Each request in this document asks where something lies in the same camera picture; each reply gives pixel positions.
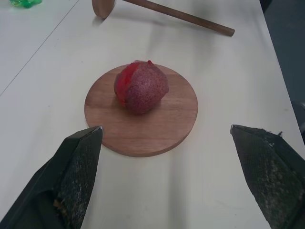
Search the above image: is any red toy fruit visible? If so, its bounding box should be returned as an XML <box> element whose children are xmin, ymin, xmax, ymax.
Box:
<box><xmin>113</xmin><ymin>60</ymin><xmax>170</xmax><ymax>115</ymax></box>

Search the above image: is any round wooden board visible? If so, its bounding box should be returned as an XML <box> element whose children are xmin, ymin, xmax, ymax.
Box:
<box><xmin>84</xmin><ymin>63</ymin><xmax>199</xmax><ymax>158</ymax></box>

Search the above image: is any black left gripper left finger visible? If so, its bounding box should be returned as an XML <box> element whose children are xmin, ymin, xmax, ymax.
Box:
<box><xmin>0</xmin><ymin>125</ymin><xmax>104</xmax><ymax>229</ymax></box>

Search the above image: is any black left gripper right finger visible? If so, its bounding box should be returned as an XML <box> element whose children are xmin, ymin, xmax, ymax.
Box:
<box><xmin>229</xmin><ymin>124</ymin><xmax>305</xmax><ymax>229</ymax></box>

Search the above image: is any green plastic object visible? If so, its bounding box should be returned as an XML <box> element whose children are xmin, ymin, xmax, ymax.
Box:
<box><xmin>9</xmin><ymin>0</ymin><xmax>43</xmax><ymax>10</ymax></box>

